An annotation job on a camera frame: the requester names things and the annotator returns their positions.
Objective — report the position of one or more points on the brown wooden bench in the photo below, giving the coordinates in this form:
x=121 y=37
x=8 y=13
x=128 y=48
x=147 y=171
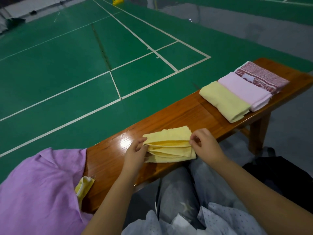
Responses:
x=186 y=112

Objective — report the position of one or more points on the yellow net post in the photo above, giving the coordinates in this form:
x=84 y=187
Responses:
x=118 y=1

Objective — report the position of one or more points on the yellow white striped cloth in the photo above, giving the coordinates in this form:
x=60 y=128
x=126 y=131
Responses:
x=84 y=186

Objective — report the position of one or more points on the light pink towel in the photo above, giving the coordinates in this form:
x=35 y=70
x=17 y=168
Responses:
x=244 y=90

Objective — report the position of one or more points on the person's left hand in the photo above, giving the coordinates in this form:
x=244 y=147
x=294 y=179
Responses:
x=133 y=158

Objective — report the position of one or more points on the person's right forearm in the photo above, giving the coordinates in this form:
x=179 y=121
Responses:
x=264 y=198

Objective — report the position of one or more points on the pale yellow towel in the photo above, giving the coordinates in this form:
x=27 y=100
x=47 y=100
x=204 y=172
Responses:
x=168 y=144
x=225 y=101

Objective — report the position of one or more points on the person's right hand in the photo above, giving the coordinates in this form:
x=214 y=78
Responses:
x=208 y=146

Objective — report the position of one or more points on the person's left forearm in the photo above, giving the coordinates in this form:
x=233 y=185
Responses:
x=110 y=208

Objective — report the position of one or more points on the red patterned towel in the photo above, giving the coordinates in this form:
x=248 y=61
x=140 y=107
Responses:
x=264 y=76

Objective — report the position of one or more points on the purple towel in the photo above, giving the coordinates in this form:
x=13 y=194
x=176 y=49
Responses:
x=39 y=193

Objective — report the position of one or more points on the person's grey trousers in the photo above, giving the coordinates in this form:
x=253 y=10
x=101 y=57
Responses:
x=178 y=193

